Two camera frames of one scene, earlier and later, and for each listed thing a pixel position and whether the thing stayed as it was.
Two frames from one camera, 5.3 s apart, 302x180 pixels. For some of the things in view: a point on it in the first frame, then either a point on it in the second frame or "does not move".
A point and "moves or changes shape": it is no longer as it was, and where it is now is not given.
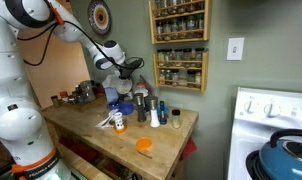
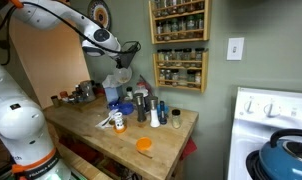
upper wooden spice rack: (179, 21) does not move
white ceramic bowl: (124, 85) moves or changes shape
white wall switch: (235, 48) does not move
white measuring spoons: (112, 115) does not move
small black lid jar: (176, 119) does not move
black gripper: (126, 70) -> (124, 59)
